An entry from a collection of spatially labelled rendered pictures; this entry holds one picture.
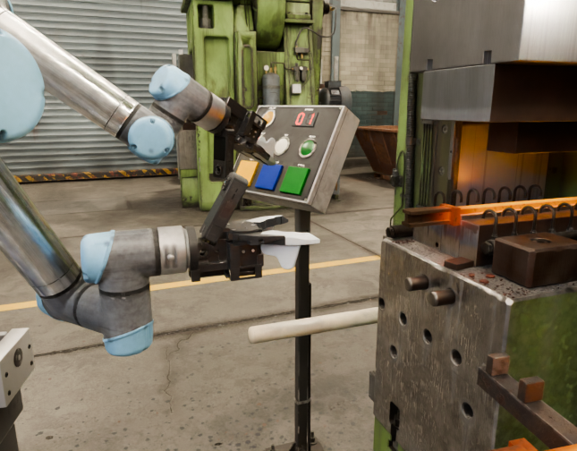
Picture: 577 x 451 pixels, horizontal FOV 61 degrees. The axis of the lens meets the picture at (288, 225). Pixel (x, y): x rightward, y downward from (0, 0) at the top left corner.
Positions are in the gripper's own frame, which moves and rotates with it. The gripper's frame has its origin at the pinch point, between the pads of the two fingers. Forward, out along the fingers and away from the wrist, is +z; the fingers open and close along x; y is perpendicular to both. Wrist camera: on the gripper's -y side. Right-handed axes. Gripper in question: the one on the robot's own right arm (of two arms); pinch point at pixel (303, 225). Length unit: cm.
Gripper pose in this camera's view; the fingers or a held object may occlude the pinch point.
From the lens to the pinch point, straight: 83.2
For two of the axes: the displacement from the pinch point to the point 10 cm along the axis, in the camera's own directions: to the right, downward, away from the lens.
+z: 9.4, -0.8, 3.3
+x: 3.4, 2.3, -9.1
